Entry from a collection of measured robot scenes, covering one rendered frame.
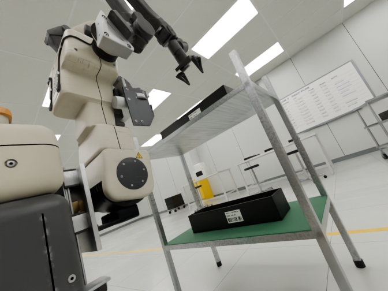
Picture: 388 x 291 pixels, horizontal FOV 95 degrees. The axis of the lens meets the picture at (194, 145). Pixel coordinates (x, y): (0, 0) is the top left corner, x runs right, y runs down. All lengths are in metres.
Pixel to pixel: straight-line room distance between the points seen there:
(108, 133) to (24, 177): 0.31
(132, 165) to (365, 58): 5.64
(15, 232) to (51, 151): 0.12
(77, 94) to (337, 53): 5.69
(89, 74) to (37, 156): 0.45
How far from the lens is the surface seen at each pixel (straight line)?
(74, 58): 0.72
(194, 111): 1.08
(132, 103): 0.70
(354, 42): 5.96
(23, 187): 0.36
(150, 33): 0.81
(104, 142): 0.60
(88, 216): 0.57
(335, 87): 5.68
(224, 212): 1.06
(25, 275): 0.34
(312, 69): 5.86
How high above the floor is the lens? 0.62
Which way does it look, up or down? 13 degrees up
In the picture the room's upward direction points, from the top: 20 degrees counter-clockwise
